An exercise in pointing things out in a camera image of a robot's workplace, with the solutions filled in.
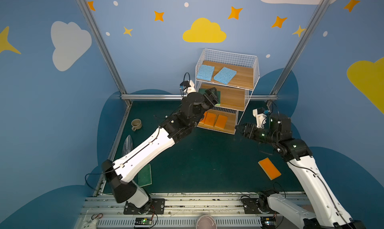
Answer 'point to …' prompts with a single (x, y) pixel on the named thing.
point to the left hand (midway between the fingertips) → (208, 92)
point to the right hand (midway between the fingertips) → (241, 122)
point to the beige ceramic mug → (136, 124)
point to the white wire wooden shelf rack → (234, 97)
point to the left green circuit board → (143, 221)
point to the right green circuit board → (268, 222)
